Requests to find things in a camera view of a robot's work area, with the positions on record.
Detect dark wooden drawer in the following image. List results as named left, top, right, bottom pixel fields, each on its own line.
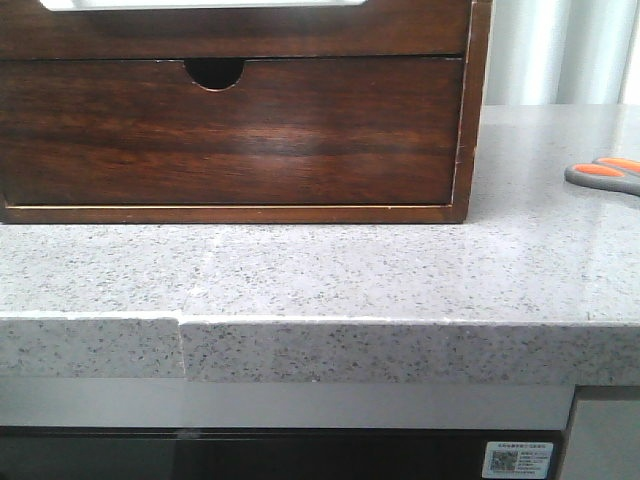
left=1, top=57, right=463, bottom=205

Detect grey orange handled scissors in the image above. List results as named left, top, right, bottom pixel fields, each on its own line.
left=564, top=157, right=639, bottom=196

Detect dark wooden drawer cabinet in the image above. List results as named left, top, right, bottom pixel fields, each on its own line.
left=1, top=1, right=492, bottom=224

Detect white QR code sticker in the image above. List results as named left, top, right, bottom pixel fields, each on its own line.
left=482, top=441, right=554, bottom=479

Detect grey cabinet panel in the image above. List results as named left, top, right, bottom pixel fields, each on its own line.
left=561, top=387, right=639, bottom=479

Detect white tray on cabinet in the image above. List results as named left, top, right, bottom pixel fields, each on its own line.
left=41, top=0, right=365, bottom=12

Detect black oven door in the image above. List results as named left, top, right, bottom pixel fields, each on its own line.
left=1, top=426, right=564, bottom=479

